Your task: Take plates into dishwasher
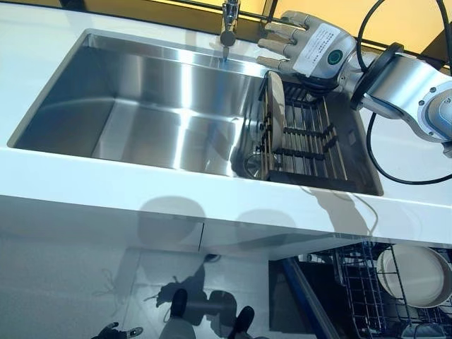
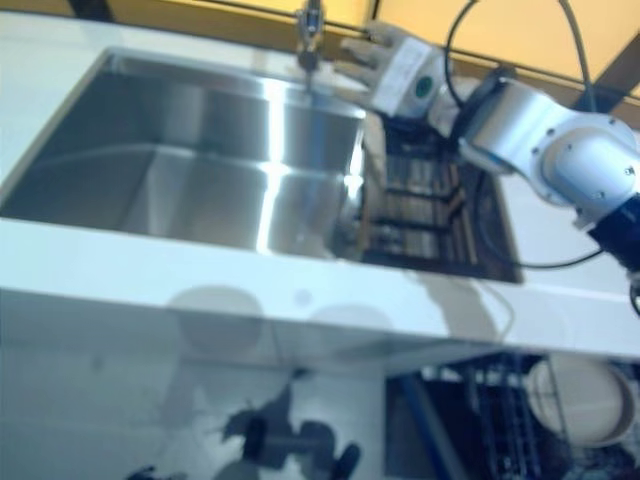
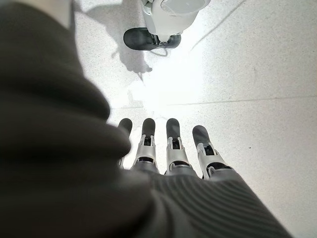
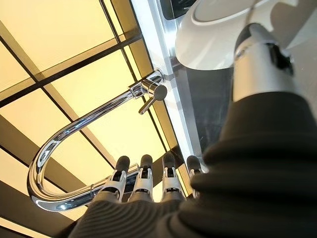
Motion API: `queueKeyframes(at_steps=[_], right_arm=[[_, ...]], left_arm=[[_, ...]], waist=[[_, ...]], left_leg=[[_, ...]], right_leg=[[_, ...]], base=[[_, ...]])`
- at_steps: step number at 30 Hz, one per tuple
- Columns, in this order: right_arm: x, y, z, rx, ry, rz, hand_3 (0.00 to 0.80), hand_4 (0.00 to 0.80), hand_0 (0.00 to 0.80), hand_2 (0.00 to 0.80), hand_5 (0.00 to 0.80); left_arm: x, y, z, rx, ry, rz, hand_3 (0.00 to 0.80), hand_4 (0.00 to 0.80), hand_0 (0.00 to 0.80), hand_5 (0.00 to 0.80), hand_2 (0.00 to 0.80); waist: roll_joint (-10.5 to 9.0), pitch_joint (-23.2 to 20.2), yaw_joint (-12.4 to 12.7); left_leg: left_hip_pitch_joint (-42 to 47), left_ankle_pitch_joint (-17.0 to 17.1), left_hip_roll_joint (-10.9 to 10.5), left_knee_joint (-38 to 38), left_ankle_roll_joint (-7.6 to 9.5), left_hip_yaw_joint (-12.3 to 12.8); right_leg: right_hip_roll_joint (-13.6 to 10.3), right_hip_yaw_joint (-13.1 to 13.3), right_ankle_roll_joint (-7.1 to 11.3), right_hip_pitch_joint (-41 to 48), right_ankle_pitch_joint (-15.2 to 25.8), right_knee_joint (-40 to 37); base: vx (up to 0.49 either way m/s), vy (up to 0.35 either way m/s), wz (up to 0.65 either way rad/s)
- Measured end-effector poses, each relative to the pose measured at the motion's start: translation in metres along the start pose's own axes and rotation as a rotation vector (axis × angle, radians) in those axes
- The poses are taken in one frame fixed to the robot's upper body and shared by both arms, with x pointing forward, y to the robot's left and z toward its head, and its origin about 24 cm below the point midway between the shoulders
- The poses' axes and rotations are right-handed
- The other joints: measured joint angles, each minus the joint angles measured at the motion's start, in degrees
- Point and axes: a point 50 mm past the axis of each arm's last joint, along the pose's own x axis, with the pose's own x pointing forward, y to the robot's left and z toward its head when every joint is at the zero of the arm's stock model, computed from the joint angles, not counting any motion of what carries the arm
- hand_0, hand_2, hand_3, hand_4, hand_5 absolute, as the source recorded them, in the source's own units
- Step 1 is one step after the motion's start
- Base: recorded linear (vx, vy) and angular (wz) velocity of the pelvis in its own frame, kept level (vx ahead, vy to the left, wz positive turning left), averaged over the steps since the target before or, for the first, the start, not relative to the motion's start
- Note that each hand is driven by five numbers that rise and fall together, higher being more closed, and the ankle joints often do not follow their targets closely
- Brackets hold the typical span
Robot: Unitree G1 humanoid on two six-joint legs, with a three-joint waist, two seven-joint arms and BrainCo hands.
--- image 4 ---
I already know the stainless steel sink basin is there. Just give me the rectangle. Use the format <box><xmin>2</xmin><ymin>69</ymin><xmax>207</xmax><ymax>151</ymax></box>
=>
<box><xmin>183</xmin><ymin>64</ymin><xmax>236</xmax><ymax>162</ymax></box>

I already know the cream round plate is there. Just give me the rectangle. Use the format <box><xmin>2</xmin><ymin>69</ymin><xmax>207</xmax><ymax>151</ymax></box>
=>
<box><xmin>174</xmin><ymin>0</ymin><xmax>300</xmax><ymax>72</ymax></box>

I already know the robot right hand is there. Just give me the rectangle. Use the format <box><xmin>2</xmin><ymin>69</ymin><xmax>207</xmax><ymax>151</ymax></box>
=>
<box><xmin>61</xmin><ymin>22</ymin><xmax>317</xmax><ymax>238</ymax></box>

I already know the chrome gooseneck kitchen faucet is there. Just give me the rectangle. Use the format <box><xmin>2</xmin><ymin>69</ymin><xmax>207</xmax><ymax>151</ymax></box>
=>
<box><xmin>27</xmin><ymin>68</ymin><xmax>169</xmax><ymax>213</ymax></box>

